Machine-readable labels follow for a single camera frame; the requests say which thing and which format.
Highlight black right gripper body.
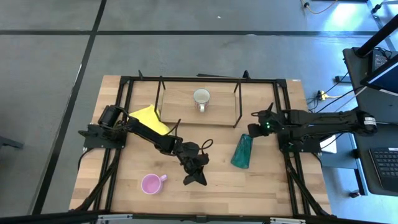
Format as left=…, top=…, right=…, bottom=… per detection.
left=253, top=109, right=284, bottom=138

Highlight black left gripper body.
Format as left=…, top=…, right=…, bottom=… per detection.
left=175, top=140, right=210, bottom=175

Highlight teal plastic tumbler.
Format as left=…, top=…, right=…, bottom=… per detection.
left=230, top=133, right=254, bottom=170

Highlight pink mug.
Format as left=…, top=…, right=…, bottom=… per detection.
left=140, top=173, right=169, bottom=196

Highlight yellow cloth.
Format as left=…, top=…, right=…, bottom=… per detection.
left=128, top=104, right=172, bottom=136

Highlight red white patterned mug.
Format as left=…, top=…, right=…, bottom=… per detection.
left=193, top=88, right=211, bottom=113

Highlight white block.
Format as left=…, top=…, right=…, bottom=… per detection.
left=319, top=142, right=338, bottom=155

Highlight grey desk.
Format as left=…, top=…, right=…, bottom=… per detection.
left=342, top=46, right=398, bottom=197

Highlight black keyboard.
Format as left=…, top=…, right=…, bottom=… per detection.
left=368, top=146, right=398, bottom=194

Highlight black pole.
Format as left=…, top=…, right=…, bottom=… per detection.
left=355, top=14, right=398, bottom=58

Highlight black stand foot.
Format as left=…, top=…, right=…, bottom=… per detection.
left=0, top=134, right=24, bottom=150

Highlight wooden shelf black metal frame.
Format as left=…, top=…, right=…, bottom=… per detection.
left=154, top=75, right=244, bottom=129

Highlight orange floor cable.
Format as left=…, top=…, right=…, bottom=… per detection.
left=300, top=0, right=339, bottom=15

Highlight black frame crossbeam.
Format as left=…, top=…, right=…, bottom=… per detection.
left=0, top=210, right=398, bottom=224

